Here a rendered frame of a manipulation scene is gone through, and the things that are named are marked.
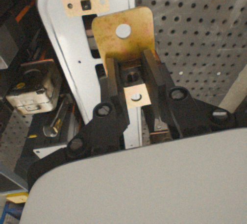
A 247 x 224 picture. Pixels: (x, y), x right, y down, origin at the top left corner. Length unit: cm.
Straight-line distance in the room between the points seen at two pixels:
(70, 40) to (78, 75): 9
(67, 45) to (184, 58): 58
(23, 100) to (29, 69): 9
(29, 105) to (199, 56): 72
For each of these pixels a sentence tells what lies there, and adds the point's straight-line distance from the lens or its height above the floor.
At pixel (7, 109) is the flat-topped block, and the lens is 62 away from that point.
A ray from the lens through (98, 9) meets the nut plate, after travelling 38.
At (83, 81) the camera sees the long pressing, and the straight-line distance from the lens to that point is 47.
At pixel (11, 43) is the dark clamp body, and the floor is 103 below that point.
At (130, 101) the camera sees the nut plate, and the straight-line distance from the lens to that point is 16.
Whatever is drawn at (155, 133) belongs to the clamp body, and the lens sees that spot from 79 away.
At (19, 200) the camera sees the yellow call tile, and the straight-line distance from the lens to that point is 74.
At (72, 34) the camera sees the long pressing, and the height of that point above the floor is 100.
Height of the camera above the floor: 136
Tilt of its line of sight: 44 degrees down
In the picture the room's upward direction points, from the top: 172 degrees clockwise
